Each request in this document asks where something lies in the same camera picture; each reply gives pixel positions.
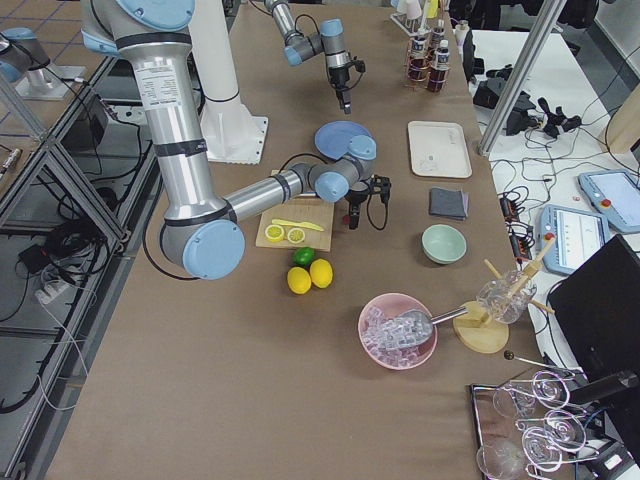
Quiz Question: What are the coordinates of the lemon half slice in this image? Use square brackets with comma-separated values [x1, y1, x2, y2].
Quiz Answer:
[264, 224, 286, 243]
[286, 227, 306, 245]

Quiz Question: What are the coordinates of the wooden cup tree stand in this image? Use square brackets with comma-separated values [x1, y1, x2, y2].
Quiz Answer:
[453, 235, 556, 354]

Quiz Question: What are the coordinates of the blue teach pendant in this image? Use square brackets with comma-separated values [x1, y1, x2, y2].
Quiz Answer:
[538, 204, 610, 275]
[578, 170, 640, 234]

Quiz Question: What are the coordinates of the aluminium frame post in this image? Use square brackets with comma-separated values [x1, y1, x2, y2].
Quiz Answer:
[477, 0, 566, 157]

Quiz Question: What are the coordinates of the blue round plate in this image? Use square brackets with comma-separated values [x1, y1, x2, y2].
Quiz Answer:
[314, 120, 373, 160]

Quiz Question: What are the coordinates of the wine glass rack tray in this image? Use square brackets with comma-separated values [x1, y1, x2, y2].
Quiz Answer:
[468, 368, 631, 480]

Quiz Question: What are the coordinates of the yellow plastic knife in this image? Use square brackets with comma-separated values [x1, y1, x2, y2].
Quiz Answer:
[271, 218, 325, 232]

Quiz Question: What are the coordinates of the pink bowl with ice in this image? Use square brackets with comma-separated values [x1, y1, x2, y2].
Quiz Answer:
[358, 293, 438, 370]

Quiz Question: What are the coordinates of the clear glass on stand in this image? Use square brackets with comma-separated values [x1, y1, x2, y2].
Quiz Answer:
[476, 270, 537, 324]

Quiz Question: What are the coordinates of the white cup rack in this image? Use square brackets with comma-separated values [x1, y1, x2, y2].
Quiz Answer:
[390, 0, 440, 37]

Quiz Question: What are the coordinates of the metal ice scoop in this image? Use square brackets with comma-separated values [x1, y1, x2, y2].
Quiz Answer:
[393, 306, 468, 348]

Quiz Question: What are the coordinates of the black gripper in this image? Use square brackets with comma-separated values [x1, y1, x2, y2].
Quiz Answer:
[345, 175, 391, 230]
[328, 63, 365, 114]

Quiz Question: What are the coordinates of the grey folded cloth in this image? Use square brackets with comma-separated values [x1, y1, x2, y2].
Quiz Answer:
[429, 187, 469, 220]

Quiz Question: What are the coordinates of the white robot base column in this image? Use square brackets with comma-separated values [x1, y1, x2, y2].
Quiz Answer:
[189, 0, 268, 164]

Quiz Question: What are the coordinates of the green ceramic bowl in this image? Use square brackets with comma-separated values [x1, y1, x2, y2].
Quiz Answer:
[421, 224, 467, 265]

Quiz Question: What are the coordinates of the dark drink bottle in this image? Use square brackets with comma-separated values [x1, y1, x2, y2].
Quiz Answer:
[427, 39, 450, 92]
[407, 28, 429, 83]
[431, 19, 445, 49]

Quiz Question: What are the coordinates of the pink cup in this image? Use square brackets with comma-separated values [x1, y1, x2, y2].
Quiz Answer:
[403, 0, 422, 20]

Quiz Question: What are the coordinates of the black laptop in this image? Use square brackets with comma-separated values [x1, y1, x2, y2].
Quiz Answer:
[549, 235, 639, 380]

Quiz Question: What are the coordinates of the wooden cutting board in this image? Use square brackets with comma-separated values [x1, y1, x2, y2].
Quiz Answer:
[255, 193, 334, 252]

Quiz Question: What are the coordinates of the green lime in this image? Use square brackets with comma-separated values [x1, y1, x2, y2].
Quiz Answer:
[293, 247, 316, 268]

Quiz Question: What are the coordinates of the cream rabbit tray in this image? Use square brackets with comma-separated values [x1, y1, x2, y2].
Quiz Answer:
[408, 120, 472, 179]

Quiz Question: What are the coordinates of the copper wire bottle rack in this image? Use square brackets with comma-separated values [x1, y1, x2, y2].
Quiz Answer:
[405, 37, 450, 93]

